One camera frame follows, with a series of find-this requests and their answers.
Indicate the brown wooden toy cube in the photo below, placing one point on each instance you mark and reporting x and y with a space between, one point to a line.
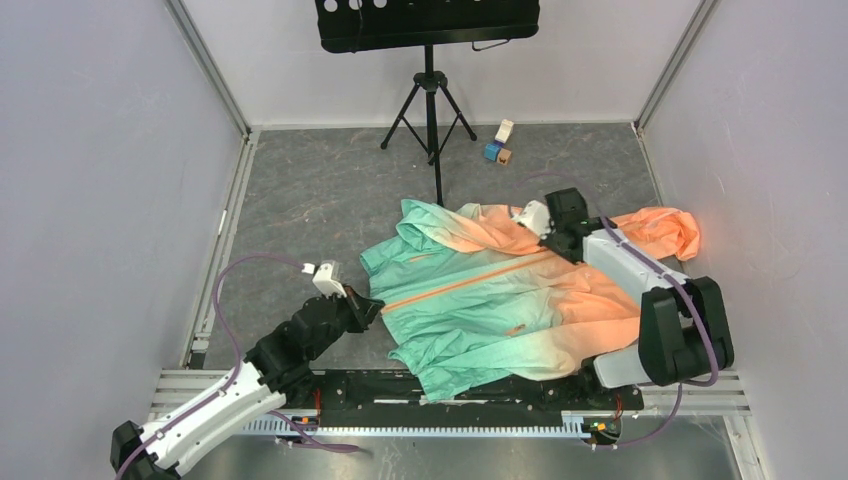
504 156

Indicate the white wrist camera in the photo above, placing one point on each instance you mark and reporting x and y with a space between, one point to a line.
535 217
326 278

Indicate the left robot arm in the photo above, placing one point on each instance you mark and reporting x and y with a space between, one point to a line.
274 371

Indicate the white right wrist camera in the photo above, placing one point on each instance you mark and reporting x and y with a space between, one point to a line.
535 217

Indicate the grey slotted cable duct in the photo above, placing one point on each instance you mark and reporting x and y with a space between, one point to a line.
568 427

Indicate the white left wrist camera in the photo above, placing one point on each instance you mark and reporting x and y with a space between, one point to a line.
326 278

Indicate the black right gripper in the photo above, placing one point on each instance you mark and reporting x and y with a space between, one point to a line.
549 242

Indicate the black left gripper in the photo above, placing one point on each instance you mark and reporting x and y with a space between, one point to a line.
362 309

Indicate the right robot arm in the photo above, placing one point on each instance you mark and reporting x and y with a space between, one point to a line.
683 334

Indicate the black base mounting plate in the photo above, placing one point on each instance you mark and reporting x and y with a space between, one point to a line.
395 398

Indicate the green and orange jacket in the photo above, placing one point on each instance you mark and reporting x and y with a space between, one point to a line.
470 297

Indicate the blue toy cube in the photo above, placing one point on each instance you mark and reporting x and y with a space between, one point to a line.
492 151

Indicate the black music stand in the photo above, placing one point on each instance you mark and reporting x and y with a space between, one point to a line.
430 112

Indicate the white toy block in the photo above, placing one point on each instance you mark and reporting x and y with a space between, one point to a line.
504 132

